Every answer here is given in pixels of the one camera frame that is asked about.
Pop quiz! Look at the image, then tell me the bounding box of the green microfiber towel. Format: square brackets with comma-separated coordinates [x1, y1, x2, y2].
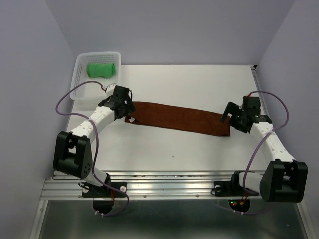
[86, 63, 116, 78]

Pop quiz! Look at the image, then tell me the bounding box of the brown microfiber towel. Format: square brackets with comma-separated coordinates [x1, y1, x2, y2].
[124, 101, 230, 137]

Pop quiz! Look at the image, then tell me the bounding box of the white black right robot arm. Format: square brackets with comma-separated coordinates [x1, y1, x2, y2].
[214, 96, 308, 203]

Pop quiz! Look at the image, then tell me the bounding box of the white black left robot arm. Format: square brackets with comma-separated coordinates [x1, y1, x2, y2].
[53, 84, 135, 196]

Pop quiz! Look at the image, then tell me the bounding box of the white perforated plastic basket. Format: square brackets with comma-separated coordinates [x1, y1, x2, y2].
[70, 52, 121, 101]

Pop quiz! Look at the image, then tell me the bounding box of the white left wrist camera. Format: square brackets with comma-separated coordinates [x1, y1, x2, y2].
[102, 83, 116, 95]

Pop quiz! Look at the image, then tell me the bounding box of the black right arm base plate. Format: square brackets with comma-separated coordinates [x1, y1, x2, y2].
[211, 171, 263, 197]

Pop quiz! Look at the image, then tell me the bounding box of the aluminium mounting rail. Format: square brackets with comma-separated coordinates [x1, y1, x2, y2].
[39, 170, 305, 200]

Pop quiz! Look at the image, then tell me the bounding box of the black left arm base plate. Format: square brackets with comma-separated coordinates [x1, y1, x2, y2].
[78, 182, 125, 198]

